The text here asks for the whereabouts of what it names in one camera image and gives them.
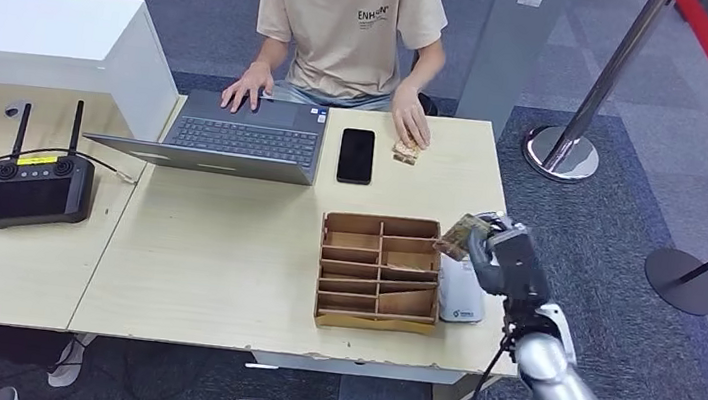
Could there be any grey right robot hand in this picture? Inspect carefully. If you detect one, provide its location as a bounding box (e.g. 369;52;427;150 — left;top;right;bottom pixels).
459;209;530;300

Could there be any grey desk grommet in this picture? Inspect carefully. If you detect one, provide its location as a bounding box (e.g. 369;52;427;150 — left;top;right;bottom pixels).
3;98;34;122

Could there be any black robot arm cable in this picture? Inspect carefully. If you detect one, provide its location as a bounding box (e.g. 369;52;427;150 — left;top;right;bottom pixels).
461;328;514;400

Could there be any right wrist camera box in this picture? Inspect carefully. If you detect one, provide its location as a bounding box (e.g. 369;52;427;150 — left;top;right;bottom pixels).
483;222;560;308

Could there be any white cabinet box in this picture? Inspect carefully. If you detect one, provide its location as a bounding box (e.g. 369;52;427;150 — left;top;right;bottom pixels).
0;0;189;146

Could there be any person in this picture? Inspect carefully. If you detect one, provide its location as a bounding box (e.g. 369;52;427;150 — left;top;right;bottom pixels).
216;0;453;153

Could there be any grey laptop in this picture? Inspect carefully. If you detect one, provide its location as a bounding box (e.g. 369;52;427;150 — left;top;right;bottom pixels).
79;75;332;188

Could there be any black smartphone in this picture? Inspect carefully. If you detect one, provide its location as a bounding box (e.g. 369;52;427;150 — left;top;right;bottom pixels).
336;126;379;187

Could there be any grey kiosk stand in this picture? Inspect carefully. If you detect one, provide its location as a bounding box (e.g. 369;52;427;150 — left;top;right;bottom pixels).
453;0;573;150

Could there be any chrome stanchion post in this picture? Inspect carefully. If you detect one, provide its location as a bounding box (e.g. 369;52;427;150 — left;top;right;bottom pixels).
520;0;675;193

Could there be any white card reader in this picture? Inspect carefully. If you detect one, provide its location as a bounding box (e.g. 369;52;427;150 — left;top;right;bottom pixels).
433;251;493;328

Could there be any wooden card organizer box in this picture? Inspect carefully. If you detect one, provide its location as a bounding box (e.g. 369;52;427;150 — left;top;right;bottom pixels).
310;207;449;341

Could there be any black remote controller with antennas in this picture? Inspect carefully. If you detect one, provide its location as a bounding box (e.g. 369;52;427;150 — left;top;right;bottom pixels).
0;91;104;240

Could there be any person's left hand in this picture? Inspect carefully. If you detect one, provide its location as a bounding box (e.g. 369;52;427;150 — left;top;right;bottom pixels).
386;81;439;152

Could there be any person's right hand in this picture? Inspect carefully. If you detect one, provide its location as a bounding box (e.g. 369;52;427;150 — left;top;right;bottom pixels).
218;57;278;118

